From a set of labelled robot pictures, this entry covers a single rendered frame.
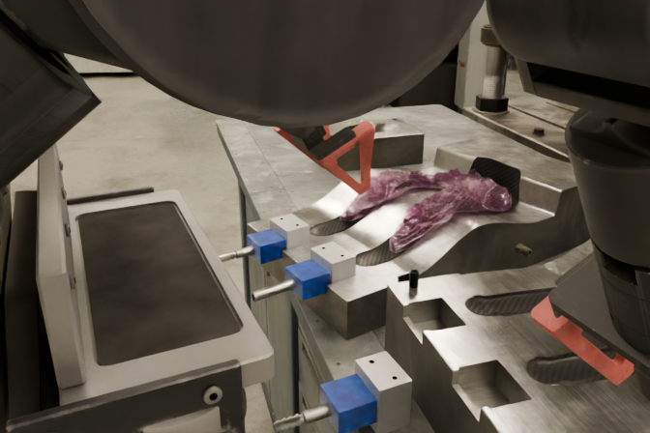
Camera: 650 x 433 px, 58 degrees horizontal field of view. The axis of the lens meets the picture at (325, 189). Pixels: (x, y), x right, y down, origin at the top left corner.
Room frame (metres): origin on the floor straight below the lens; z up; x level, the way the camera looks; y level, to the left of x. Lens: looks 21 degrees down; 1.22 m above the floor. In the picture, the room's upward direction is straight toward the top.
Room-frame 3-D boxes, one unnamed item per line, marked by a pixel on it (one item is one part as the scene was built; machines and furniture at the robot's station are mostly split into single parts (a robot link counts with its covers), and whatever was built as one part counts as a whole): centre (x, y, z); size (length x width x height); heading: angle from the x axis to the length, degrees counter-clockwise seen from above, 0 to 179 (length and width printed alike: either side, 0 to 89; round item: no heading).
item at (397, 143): (1.28, -0.10, 0.84); 0.20 x 0.15 x 0.07; 106
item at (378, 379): (0.44, -0.01, 0.83); 0.13 x 0.05 x 0.05; 115
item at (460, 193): (0.82, -0.16, 0.90); 0.26 x 0.18 x 0.08; 123
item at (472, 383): (0.40, -0.14, 0.87); 0.05 x 0.05 x 0.04; 16
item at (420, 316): (0.50, -0.11, 0.87); 0.05 x 0.05 x 0.04; 16
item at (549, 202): (0.83, -0.16, 0.86); 0.50 x 0.26 x 0.11; 123
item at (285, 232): (0.72, 0.09, 0.86); 0.13 x 0.05 x 0.05; 123
